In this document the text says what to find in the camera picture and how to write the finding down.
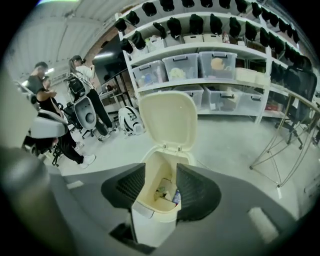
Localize cream storage box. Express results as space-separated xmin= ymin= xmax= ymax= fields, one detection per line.
xmin=182 ymin=34 xmax=204 ymax=44
xmin=202 ymin=33 xmax=223 ymax=43

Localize white round table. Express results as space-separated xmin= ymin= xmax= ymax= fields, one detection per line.
xmin=249 ymin=83 xmax=320 ymax=188

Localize black display stand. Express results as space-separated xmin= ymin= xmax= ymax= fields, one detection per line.
xmin=98 ymin=69 xmax=137 ymax=108

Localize small cream bin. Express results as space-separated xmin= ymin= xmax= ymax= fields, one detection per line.
xmin=234 ymin=67 xmax=258 ymax=82

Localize cream waste bin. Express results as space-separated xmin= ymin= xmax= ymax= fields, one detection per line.
xmin=131 ymin=89 xmax=198 ymax=247

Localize black office chair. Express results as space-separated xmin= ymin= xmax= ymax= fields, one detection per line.
xmin=269 ymin=61 xmax=318 ymax=151

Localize rows of clear storage bins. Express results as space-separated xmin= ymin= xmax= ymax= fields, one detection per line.
xmin=131 ymin=51 xmax=265 ymax=116

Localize rows of black caps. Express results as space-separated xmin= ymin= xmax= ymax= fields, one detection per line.
xmin=113 ymin=0 xmax=313 ymax=83

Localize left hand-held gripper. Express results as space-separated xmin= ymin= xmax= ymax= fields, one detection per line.
xmin=0 ymin=71 xmax=70 ymax=154

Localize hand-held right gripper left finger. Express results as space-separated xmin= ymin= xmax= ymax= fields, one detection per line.
xmin=48 ymin=162 xmax=156 ymax=256

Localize white metal shelving rack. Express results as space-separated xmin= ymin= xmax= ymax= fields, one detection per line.
xmin=113 ymin=0 xmax=301 ymax=125

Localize grey pod with black disc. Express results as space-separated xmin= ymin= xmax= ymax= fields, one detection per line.
xmin=65 ymin=72 xmax=99 ymax=132

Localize white perforated basket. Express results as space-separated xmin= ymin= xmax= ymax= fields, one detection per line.
xmin=146 ymin=37 xmax=167 ymax=52

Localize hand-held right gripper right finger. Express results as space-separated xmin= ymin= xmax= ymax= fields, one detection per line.
xmin=159 ymin=163 xmax=302 ymax=256

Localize large black display screen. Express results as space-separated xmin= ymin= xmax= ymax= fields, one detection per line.
xmin=91 ymin=33 xmax=132 ymax=87

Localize small white object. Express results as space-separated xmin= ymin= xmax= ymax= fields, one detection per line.
xmin=159 ymin=177 xmax=176 ymax=198

